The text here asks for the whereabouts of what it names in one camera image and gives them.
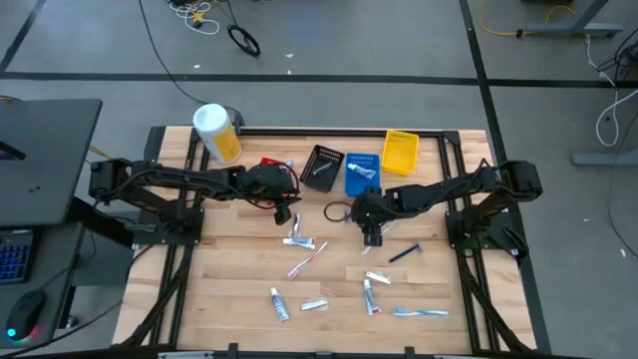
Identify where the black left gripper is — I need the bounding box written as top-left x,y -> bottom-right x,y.
237,162 -> 302,210

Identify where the small white toothpaste tube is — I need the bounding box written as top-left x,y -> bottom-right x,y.
347,163 -> 378,180
281,236 -> 317,251

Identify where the small clear packet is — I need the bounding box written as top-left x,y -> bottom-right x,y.
360,221 -> 396,257

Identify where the red toothbrush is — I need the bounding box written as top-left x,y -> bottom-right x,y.
286,240 -> 330,280

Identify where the red plastic basket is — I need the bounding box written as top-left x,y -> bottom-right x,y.
258,156 -> 296,171

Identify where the blue plastic basket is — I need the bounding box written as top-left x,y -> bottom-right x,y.
344,152 -> 383,198

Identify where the black plastic basket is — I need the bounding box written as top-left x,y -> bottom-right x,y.
298,144 -> 347,194

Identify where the yellow plastic basket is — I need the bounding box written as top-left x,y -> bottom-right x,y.
381,129 -> 421,177

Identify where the white yellow wipes canister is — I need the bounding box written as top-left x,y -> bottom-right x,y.
191,102 -> 243,166

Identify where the toothpaste tube with red end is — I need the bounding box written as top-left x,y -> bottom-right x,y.
362,277 -> 383,317

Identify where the blue white toothpaste tube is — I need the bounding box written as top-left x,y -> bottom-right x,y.
269,286 -> 291,323

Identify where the dark desk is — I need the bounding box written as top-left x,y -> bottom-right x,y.
0,98 -> 104,350

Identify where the grey desk foot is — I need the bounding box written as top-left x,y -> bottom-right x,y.
570,151 -> 638,168
520,0 -> 625,40

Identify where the backlit keyboard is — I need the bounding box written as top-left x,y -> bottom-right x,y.
0,228 -> 34,286

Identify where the black computer mouse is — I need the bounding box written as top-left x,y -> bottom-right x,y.
5,289 -> 48,343

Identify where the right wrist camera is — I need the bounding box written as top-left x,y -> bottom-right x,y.
362,226 -> 385,248

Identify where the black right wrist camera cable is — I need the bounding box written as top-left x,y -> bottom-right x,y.
322,200 -> 356,224

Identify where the black aluminium table frame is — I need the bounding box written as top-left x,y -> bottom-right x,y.
112,124 -> 553,359

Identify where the black coiled cable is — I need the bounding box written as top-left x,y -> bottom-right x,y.
226,24 -> 262,58

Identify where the yellow cable by desk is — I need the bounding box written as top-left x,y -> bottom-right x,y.
88,144 -> 114,162

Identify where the long black floor cable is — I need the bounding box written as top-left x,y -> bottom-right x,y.
138,0 -> 241,117

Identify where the white floor cable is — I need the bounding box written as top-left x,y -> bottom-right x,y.
167,0 -> 221,37
583,34 -> 638,149

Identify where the yellow floor cable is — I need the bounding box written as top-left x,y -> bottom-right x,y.
478,3 -> 575,38

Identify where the black cable bundle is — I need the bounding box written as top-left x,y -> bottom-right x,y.
595,27 -> 638,84

